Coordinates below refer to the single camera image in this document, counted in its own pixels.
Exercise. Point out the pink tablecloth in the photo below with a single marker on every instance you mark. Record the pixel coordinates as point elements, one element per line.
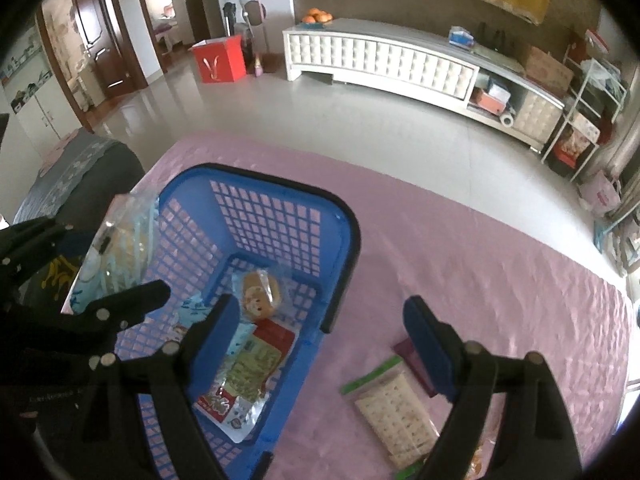
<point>450,260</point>

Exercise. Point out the grey lace cloth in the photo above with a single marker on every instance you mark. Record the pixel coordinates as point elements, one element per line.
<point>70,165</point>

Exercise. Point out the printed box with face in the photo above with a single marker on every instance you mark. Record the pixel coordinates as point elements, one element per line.
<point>577,145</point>

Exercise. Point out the red box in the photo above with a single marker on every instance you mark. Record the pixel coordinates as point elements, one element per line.
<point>490,101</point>

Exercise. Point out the blue plastic basket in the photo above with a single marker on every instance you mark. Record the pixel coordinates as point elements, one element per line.
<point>280,220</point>

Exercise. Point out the wall shelf with bottles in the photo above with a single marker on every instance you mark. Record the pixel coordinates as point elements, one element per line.
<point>25,60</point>

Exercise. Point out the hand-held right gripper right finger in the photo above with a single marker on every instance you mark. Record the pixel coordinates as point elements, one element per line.
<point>425,345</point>

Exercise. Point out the red gift bag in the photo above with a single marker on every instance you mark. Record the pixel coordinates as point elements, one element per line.
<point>220,62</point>

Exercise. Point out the plate of oranges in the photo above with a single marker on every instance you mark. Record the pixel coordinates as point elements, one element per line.
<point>316,16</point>

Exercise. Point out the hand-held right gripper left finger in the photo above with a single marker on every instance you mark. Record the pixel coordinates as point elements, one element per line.
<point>220,340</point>

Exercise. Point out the white tape roll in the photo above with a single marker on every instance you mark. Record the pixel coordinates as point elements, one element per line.
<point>508,119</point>

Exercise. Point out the clear packet with light-blue stripes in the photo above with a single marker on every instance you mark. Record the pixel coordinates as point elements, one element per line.
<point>125,250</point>

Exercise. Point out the white metal rack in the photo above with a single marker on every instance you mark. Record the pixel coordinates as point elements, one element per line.
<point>575,110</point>

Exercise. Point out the small pink bottle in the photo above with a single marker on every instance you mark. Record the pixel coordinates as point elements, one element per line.
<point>258,66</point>

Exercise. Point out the light blue snack packet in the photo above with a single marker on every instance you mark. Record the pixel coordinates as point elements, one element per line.
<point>192,310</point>

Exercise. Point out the pink shopping bag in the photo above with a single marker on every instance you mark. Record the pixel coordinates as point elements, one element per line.
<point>600,192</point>

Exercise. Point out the cardboard box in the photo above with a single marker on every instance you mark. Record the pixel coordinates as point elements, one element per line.
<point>547,70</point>

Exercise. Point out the bear face bun packet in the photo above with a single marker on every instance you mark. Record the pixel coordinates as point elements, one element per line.
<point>260,292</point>

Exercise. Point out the cracker packet with green edge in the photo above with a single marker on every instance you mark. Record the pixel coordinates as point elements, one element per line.
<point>395,410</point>

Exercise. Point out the maroon packet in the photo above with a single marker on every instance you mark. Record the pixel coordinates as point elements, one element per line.
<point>406,352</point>

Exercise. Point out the white tufted TV cabinet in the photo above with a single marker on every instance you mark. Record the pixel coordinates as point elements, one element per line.
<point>390,60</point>

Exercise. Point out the brown round stand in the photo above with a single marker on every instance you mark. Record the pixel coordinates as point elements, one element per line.
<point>255,10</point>

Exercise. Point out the white floor cabinet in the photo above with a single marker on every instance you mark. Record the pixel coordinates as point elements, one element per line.
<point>37,120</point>

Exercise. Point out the green and red snack packet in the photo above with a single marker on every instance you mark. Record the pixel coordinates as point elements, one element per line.
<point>250,360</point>

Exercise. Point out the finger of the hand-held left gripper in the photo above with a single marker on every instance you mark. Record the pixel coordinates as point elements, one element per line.
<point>130,302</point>
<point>35,237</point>

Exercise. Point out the brown wooden door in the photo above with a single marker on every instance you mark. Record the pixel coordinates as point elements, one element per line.
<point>97,35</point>

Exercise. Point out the red and white bag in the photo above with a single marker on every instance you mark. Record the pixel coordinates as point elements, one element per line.
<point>595,40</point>

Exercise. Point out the blue tissue box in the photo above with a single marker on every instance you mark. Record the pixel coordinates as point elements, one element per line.
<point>461,36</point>

